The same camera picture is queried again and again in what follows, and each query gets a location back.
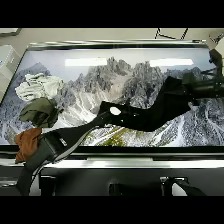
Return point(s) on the white box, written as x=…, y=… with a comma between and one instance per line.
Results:
x=7, y=65

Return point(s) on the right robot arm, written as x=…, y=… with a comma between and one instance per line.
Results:
x=208, y=90

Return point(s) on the orange-brown garment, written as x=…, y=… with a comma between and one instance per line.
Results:
x=28, y=143

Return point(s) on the silver frame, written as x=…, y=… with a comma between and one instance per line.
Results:
x=133, y=163

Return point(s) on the white garment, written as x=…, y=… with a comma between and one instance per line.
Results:
x=38, y=86

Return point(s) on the olive green garment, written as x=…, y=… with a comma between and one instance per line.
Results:
x=40, y=111

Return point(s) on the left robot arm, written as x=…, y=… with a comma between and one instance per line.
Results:
x=56, y=143

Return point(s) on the black garment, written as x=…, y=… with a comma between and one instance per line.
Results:
x=166, y=110

